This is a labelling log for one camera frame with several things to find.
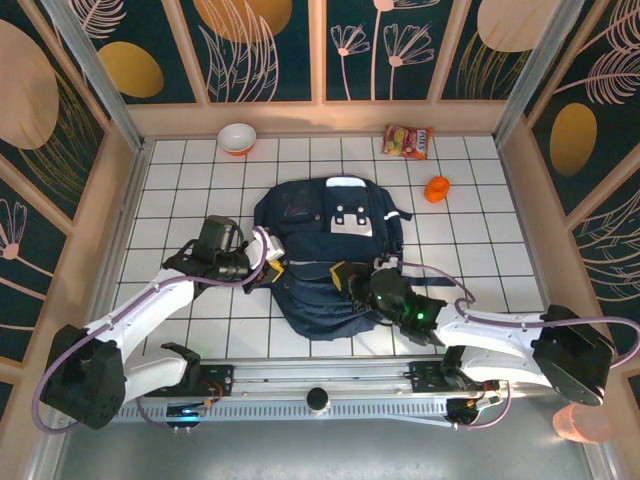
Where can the white bowl with orange rim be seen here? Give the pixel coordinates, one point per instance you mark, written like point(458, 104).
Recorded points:
point(237, 138)

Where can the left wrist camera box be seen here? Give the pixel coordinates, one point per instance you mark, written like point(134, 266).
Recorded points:
point(270, 242)

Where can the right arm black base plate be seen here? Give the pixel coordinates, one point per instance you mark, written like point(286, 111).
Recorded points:
point(425, 375)

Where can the navy blue student backpack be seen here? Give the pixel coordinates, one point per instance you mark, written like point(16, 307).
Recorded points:
point(310, 235)

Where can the aluminium frame post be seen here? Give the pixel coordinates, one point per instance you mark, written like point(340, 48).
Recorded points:
point(535, 70)
point(100, 85)

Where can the small orange round object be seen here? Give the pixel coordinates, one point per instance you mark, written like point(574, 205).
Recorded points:
point(437, 189)

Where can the pink translucent cup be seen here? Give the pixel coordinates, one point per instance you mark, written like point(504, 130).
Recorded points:
point(585, 429)

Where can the black round knob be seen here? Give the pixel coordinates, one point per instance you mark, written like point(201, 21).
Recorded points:
point(318, 399)

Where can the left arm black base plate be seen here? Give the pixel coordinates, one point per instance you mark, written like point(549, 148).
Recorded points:
point(220, 380)

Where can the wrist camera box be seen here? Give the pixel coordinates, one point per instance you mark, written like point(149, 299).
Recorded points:
point(270, 242)
point(384, 260)

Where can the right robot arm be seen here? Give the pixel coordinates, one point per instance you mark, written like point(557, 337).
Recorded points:
point(490, 325)

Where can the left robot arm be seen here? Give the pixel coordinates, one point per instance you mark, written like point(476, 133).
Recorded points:
point(145, 310)

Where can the red fruit candy bag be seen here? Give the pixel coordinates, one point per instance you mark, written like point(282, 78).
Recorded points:
point(406, 142)

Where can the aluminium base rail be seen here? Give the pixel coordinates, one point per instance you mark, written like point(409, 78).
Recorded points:
point(325, 372)

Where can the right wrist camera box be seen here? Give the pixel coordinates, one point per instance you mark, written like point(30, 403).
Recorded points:
point(384, 260)

